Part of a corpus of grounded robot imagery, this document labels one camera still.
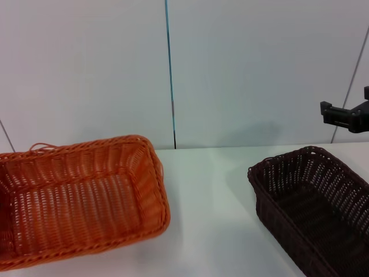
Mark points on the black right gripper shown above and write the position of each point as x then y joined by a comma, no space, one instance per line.
360,118

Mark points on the dark brown woven basket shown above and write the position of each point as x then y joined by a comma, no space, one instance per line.
305,207

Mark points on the orange woven plastic basket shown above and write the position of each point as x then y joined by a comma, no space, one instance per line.
80,202

